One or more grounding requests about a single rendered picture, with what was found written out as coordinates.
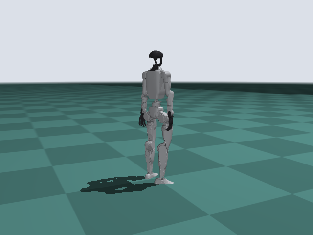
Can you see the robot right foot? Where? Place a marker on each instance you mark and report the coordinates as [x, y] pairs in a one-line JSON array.
[[165, 181]]

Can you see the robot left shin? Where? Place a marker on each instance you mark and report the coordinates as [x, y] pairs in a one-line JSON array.
[[149, 155]]

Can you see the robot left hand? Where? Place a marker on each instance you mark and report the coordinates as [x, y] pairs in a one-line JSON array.
[[141, 119]]

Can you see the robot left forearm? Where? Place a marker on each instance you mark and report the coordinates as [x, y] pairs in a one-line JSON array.
[[144, 103]]

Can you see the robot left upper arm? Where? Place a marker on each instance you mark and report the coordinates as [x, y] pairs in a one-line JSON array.
[[144, 90]]

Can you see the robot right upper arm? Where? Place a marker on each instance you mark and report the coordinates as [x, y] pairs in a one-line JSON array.
[[166, 76]]

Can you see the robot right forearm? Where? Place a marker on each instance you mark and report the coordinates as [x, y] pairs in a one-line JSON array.
[[170, 102]]

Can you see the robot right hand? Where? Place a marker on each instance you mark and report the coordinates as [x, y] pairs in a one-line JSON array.
[[170, 121]]

